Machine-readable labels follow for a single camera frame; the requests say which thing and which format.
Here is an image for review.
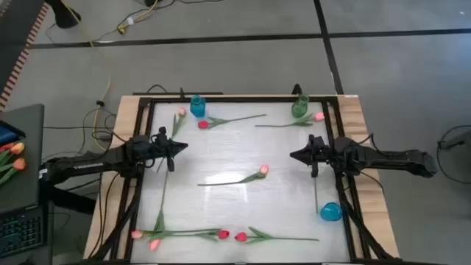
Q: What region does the round blue glass vase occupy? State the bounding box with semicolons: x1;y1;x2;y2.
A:
319;201;343;222

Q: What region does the black metal table frame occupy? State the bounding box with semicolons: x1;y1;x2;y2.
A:
88;94;397;265

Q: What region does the black stand base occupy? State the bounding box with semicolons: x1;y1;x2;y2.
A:
44;0;82;29

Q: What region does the grey stand foot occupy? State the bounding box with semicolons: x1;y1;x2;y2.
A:
437;129;471;151

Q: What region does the black mat striped edge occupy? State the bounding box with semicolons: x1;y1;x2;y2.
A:
0;0;51;111

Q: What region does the black cable loop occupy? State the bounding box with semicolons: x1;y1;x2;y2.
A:
436;124;471;186

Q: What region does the black desk base beam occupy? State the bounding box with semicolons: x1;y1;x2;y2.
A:
39;183;97;216

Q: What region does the tall blue glass vase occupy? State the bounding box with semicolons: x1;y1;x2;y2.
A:
189;94;207;119

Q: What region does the black tilted monitor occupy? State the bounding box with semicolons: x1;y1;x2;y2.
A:
0;119;26;146

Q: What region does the green glass vase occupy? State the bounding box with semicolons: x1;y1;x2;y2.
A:
291;93;310;119

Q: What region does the grey side desk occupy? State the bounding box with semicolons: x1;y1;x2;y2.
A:
0;104;46;216

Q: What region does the long yellow cable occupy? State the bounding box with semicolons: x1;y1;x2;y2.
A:
58;0;113;152

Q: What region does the black backlit keyboard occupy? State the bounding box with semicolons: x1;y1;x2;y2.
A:
0;205;48;258

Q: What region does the yellow cord with plug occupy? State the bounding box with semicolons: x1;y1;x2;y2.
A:
116;0;161;36

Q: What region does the orange artificial tulip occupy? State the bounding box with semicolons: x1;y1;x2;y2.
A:
0;142;26;165
0;158;27;185

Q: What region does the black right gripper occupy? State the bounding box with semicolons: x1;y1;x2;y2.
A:
289;134;339;178

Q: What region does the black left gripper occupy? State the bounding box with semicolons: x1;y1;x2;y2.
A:
146;127;189;173

